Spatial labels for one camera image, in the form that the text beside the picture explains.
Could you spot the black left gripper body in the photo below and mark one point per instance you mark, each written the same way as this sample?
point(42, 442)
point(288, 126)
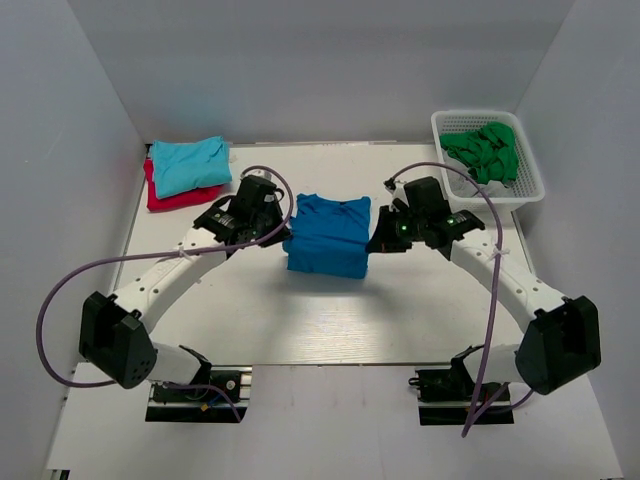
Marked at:
point(270, 228)

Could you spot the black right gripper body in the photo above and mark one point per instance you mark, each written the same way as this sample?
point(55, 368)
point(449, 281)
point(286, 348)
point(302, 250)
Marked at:
point(386, 230)

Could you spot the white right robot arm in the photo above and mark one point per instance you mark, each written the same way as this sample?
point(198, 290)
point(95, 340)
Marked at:
point(561, 336)

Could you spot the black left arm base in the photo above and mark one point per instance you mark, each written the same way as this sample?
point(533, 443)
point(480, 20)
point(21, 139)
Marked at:
point(225, 401)

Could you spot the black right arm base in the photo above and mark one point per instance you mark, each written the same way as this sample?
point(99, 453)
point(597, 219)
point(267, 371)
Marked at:
point(439, 405)

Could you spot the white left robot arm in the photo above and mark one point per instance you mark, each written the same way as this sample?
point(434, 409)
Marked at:
point(116, 329)

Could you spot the grey t-shirt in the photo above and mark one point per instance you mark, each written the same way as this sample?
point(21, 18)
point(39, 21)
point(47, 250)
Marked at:
point(463, 188)

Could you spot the folded red t-shirt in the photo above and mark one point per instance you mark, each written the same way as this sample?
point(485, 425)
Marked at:
point(190, 198)

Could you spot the folded light blue t-shirt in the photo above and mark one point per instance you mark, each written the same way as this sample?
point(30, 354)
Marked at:
point(182, 167)

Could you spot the green t-shirt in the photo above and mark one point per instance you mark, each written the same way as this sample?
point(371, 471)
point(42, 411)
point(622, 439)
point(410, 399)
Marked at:
point(488, 153)

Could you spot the white plastic basket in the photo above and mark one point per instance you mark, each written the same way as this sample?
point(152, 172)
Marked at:
point(527, 188)

